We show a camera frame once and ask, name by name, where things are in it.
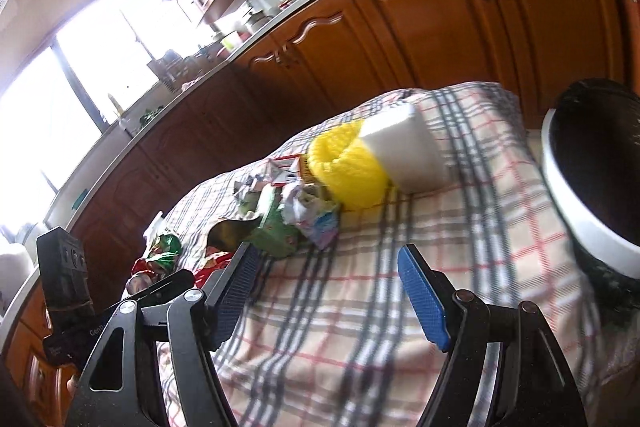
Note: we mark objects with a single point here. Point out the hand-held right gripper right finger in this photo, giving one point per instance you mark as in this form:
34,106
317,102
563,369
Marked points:
421,302

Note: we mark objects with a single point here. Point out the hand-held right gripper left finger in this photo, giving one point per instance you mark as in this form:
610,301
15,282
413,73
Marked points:
234,294

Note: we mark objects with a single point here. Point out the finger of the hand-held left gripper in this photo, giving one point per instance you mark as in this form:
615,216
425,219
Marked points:
165,284

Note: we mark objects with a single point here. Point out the red wrapper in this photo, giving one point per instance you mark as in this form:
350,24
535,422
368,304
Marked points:
212,268

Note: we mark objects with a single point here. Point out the dark brown wrapper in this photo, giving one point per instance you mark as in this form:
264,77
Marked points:
230,232

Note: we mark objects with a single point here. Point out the green carton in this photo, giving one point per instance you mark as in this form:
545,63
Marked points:
275,227

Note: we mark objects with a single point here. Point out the paper scrap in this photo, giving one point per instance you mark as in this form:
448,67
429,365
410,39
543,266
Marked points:
250,189

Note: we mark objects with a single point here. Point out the pastel wrapper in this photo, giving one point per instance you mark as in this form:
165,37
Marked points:
315,217

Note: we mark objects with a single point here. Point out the small red white box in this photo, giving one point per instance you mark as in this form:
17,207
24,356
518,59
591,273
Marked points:
282,167

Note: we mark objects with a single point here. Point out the yellow knitted hat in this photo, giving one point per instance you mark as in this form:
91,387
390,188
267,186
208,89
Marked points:
350,179

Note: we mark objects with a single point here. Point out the white foam block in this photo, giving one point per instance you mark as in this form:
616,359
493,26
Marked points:
405,152

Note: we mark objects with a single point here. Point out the white trash bin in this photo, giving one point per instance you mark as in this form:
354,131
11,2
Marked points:
565,197

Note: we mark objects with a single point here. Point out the black and white bin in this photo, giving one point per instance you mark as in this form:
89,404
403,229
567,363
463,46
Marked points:
600,147

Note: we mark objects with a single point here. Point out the crushed red can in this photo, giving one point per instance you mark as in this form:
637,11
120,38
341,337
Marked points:
142,271

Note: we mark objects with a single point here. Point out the plaid blanket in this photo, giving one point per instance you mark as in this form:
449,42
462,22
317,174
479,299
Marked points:
350,307

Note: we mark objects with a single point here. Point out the green leafy vegetable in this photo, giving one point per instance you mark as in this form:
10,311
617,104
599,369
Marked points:
150,116

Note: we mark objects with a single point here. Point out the kitchen window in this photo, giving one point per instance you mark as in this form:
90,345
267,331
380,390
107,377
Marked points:
75,72

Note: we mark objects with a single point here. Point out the green cup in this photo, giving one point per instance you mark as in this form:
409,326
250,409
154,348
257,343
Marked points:
230,42

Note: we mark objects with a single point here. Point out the white lidded pot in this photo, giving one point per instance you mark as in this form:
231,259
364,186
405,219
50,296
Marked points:
255,22

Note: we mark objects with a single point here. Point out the wooden lower kitchen cabinets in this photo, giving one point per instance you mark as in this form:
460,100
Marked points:
425,22

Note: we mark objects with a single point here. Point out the white kitchen countertop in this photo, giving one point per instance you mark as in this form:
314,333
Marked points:
320,2

